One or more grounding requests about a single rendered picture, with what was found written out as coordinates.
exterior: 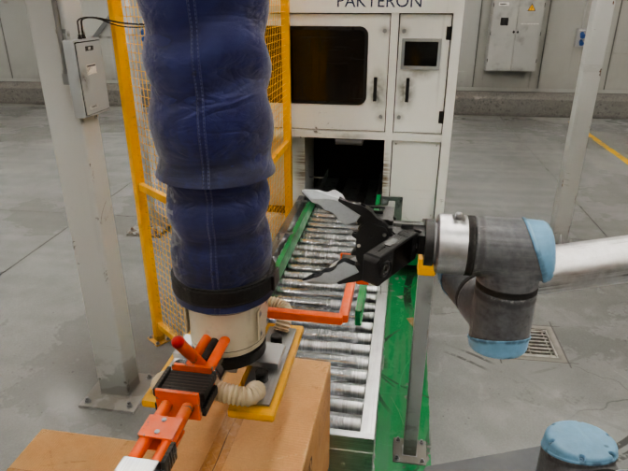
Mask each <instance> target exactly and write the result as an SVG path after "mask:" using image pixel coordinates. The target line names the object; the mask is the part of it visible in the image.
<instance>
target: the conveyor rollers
mask: <svg viewBox="0 0 628 471"><path fill-rule="evenodd" d="M358 227H359V225H357V222H354V223H351V224H347V225H344V224H343V223H341V222H340V221H339V220H338V219H337V218H336V216H335V214H333V213H332V212H329V211H325V210H324V209H323V208H318V207H314V208H313V210H312V212H311V214H310V217H309V219H308V221H307V224H306V226H305V228H304V230H303V232H302V234H301V236H300V238H299V240H298V242H297V244H296V246H295V248H294V251H293V254H292V256H291V258H290V260H289V262H288V263H287V265H286V268H285V270H284V272H283V274H282V276H281V278H280V280H279V282H278V286H277V288H276V289H275V291H274V293H273V295H272V297H273V296H275V297H276V298H277V297H278V298H279V299H282V300H286V302H287V303H290V305H291V307H292V308H293V309H301V310H311V311H322V312H333V313H339V311H340V308H341V303H342V299H343V295H344V291H345V288H346V283H342V284H337V283H336V284H310V283H305V282H304V281H303V278H306V277H307V276H309V275H311V274H313V273H314V274H315V273H320V272H321V271H322V270H323V269H325V268H329V267H330V265H331V264H333V263H335V262H336V261H339V260H340V253H341V252H343V253H351V251H352V249H354V248H355V247H356V238H354V237H353V236H352V231H353V230H358ZM359 288H360V284H355V289H354V294H353V298H352V303H351V308H350V315H349V320H348V322H343V323H342V324H341V325H337V324H327V323H317V322H307V321H291V323H292V324H291V325H300V326H304V332H303V335H302V338H304V339H302V338H301V341H300V344H299V347H298V350H297V352H296V355H295V358H299V359H307V360H315V361H324V362H330V363H331V366H335V367H345V368H354V369H363V370H367V369H368V358H365V357H369V354H370V345H371V339H372V335H371V334H372V332H373V322H374V313H375V304H376V298H377V290H378V287H377V286H370V285H367V291H366V297H365V302H364V314H363V319H362V325H361V326H358V325H355V308H356V303H357V298H358V293H359ZM311 339H314V340H311ZM321 340H324V341H321ZM331 341H334V342H331ZM340 342H344V343H340ZM350 343H353V344H350ZM360 344H363V345H360ZM299 350H306V351H299ZM309 351H316V352H309ZM319 352H325V353H319ZM328 353H334V354H328ZM337 354H344V355H337ZM347 355H353V356H347ZM356 356H363V357H356ZM366 378H367V372H366V371H361V370H352V369H343V368H333V367H331V380H336V381H345V382H354V383H363V384H365V383H366ZM364 393H365V386H364V385H356V384H348V383H338V382H330V395H335V396H344V397H352V398H361V399H364ZM363 407H364V402H363V401H358V400H350V399H341V398H333V397H330V411H332V412H340V413H349V414H356V415H363ZM361 420H362V419H361V418H356V417H348V416H339V415H332V414H330V428H334V429H341V430H350V431H357V432H360V431H361Z"/></svg>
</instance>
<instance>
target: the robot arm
mask: <svg viewBox="0 0 628 471"><path fill-rule="evenodd" d="M302 194H303V195H304V196H305V197H306V198H307V199H308V200H309V201H310V202H311V203H314V204H317V205H319V206H321V207H322V208H323V209H324V210H325V211H329V212H332V213H333V214H335V216H336V218H337V219H338V220H339V221H340V222H341V223H343V224H344V225H347V224H351V223H354V222H357V225H359V227H358V230H353V231H352V236H353V237H354V238H356V247H355V248H354V249H352V251H351V255H356V257H353V258H350V259H348V258H343V259H341V260H339V261H336V262H335V263H333V264H331V265H330V267H329V268H325V269H323V270H322V271H321V272H320V273H315V274H314V273H313V274H311V275H309V276H307V277H306V278H303V281H304V282H305V283H310V284H336V283H337V284H342V283H350V282H356V281H360V280H362V281H365V282H367V283H370V284H372V285H375V286H379V285H380V284H381V283H383V282H384V281H385V280H387V279H388V278H390V277H391V276H392V275H394V274H395V273H396V272H398V271H399V270H400V269H402V268H403V267H404V266H406V265H407V264H409V263H410V262H411V261H413V260H414V259H415V258H416V254H417V253H418V254H423V257H422V264H423V265H427V266H432V264H434V271H435V273H437V278H438V281H439V283H440V285H441V288H442V290H443V292H444V293H445V294H446V295H448V296H449V298H450V299H451V301H452V302H453V303H454V305H455V306H456V307H457V308H458V309H459V311H460V313H461V314H462V316H463V317H464V319H465V320H466V321H467V322H468V324H469V333H468V334H467V337H468V344H469V346H470V347H471V348H472V349H473V350H474V351H475V352H477V353H479V354H481V355H483V356H486V357H490V358H494V359H501V360H505V359H514V358H518V357H520V356H522V355H523V354H524V353H525V352H526V351H527V348H528V343H529V340H530V339H531V336H530V334H531V329H532V323H533V317H534V313H535V303H536V298H537V296H538V295H539V294H546V293H558V292H565V291H572V290H579V289H586V288H592V287H599V286H606V285H613V284H620V283H626V282H628V235H621V236H614V237H607V238H600V239H593V240H585V241H579V242H571V243H564V244H557V245H555V239H554V234H553V232H552V229H551V227H550V225H549V224H548V223H547V222H545V221H541V220H531V219H526V218H524V217H522V218H521V219H520V218H504V217H487V216H472V215H463V213H462V212H456V214H438V215H437V218H436V222H435V219H422V222H420V221H397V220H396V217H394V215H393V212H394V207H381V206H367V205H365V204H363V203H359V202H353V201H348V200H345V197H344V195H343V194H342V193H340V192H339V191H337V190H331V191H329V192H324V191H320V190H303V191H302ZM372 208H384V209H385V210H373V209H372ZM618 457H619V453H618V446H617V444H616V442H615V440H614V439H613V438H612V437H611V436H609V435H608V433H606V432H605V431H603V430H602V429H600V428H598V427H596V426H594V425H591V424H588V423H586V422H579V421H557V422H555V423H553V424H552V425H550V426H549V427H548V428H547V429H546V431H545V434H544V436H543V438H542V440H541V447H540V452H539V457H538V462H537V467H536V471H628V469H618V467H617V466H616V461H617V459H618Z"/></svg>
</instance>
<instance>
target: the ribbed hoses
mask: <svg viewBox="0 0 628 471"><path fill-rule="evenodd" d="M267 303H268V306H269V307H280V308H290V309H293V308H292V307H291V305H290V303H287V302H286V300H282V299H279V298H278V297H277V298H276V297H275V296H273V297H272V296H271V297H270V298H269V299H268V300H267ZM275 324H276V325H274V327H275V328H274V330H277V331H281V332H283V333H287V334H288V332H289V331H290V330H289V328H291V326H290V325H291V324H292V323H291V321H287V320H276V322H275ZM163 372H164V371H161V372H160V373H158V374H157V375H156V376H155V377H154V378H153V379H152V382H151V385H150V386H151V389H153V387H154V386H155V384H156V383H157V381H158V380H159V378H160V377H161V375H162V374H163ZM215 385H217V386H218V393H217V395H216V397H215V399H214V400H215V401H216V402H217V401H219V402H220V403H221V402H223V403H224V404H226V403H227V404H228V405H230V404H232V406H233V405H236V406H237V407H238V406H241V407H250V406H253V405H256V404H257V403H258V402H259V401H261V400H263V399H264V397H265V394H266V390H265V386H264V384H263V383H262V382H261V381H259V380H254V381H251V382H250V383H248V385H247V386H244V387H242V386H239V387H238V385H236V386H235V384H232V385H231V384H230V383H228V384H227V382H223V381H220V380H219V378H218V377H217V379H216V381H215ZM152 392H153V390H152Z"/></svg>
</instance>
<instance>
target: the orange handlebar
mask: <svg viewBox="0 0 628 471"><path fill-rule="evenodd" d="M355 284H356V282H350V283H346V288H345V291H344V295H343V299H342V303H341V308H340V311H339V313H333V312H322V311H311V310H301V309H290V308H280V307H268V310H267V318H268V319H277V320H287V321H307V322H317V323H327V324H337V325H341V324H342V323H343V322H348V320H349V315H350V308H351V303H352V298H353V294H354V289H355ZM210 340H211V337H210V336H209V335H203V336H202V338H201V339H200V341H199V342H198V344H197V346H196V347H195V350H196V351H197V352H198V353H199V354H200V355H201V356H202V354H203V352H204V351H205V349H206V348H207V345H208V344H209V342H210ZM229 343H230V338H229V337H228V336H222V337H221V338H220V340H219V341H218V343H217V345H216V347H215V349H214V350H213V351H212V353H211V355H210V356H209V358H208V360H207V362H206V364H205V365H206V366H213V370H214V371H215V369H216V367H217V365H218V363H219V361H220V359H221V357H222V355H223V354H224V352H225V350H226V348H227V346H228V344H229ZM172 406H173V405H172V403H171V402H170V401H168V400H163V401H162V403H161V404H160V405H159V406H158V408H157V410H156V411H155V413H154V414H153V415H152V414H150V415H149V416H148V418H147V419H146V421H145V423H144V424H143V426H142V427H141V429H140V431H139V432H138V434H137V436H140V438H139V439H138V440H137V441H136V444H135V445H134V447H133V448H132V450H131V452H130V453H129V455H128V456H129V457H136V458H143V456H144V455H145V453H146V451H147V450H156V451H155V453H154V455H153V457H152V458H151V459H152V460H156V461H160V464H161V460H162V459H163V457H164V454H165V453H166V451H167V449H168V447H169V445H170V443H171V442H176V447H177V446H178V443H179V442H180V440H181V439H182V437H183V435H184V433H185V430H183V428H184V426H185V425H186V423H187V421H188V419H189V418H190V416H191V414H192V413H193V405H192V404H191V403H187V402H186V403H183V404H182V406H181V408H180V410H179V411H178V414H177V416H176V417H167V415H168V413H169V412H170V410H171V408H172Z"/></svg>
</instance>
